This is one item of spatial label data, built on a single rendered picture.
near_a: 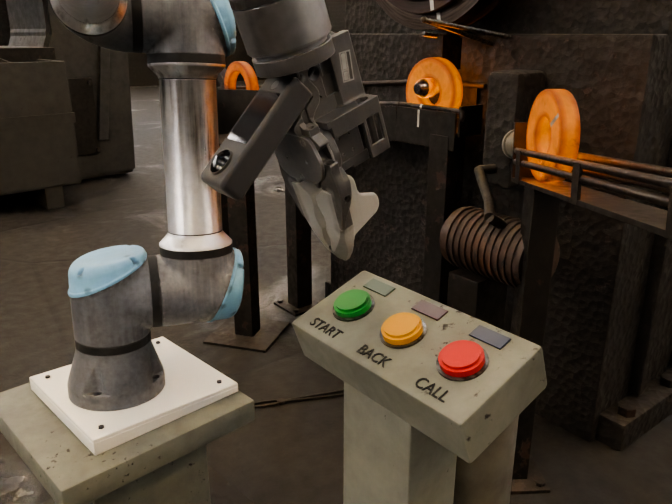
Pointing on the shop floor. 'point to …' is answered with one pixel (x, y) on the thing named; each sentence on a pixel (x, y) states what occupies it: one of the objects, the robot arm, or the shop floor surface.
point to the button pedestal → (414, 395)
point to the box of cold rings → (37, 132)
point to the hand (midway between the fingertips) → (335, 251)
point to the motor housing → (483, 262)
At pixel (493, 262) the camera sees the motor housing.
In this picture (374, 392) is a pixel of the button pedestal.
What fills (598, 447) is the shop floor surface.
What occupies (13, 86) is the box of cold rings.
